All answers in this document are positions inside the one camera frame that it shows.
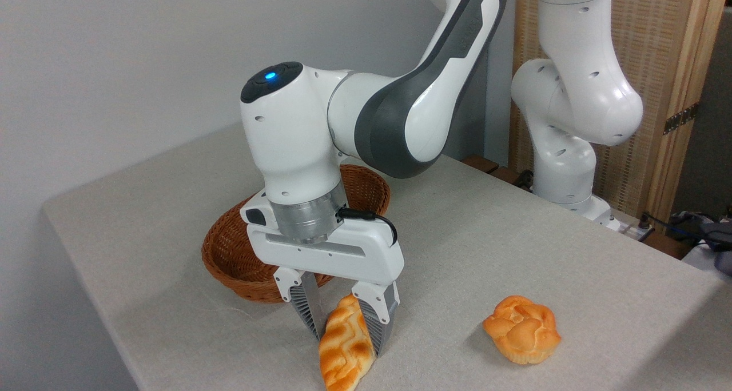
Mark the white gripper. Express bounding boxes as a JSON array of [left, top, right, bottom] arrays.
[[240, 190, 405, 359]]

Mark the long braided bread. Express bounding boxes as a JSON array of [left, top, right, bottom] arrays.
[[319, 293, 377, 391]]

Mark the brown wicker basket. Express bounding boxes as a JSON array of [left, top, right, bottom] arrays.
[[201, 164, 391, 304]]

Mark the round knotted bread bun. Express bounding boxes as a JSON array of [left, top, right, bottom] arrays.
[[482, 296, 562, 365]]

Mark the grey tablecloth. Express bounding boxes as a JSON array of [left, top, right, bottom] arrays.
[[43, 122, 727, 391]]

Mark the dark metal screen hinge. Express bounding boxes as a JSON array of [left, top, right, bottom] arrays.
[[663, 102, 700, 135]]

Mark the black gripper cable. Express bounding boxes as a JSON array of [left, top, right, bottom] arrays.
[[337, 208, 399, 248]]

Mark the black background cable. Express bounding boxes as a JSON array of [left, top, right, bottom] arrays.
[[639, 211, 732, 244]]

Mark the blue grey cable bundle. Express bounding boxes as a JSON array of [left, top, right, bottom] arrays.
[[674, 210, 732, 276]]

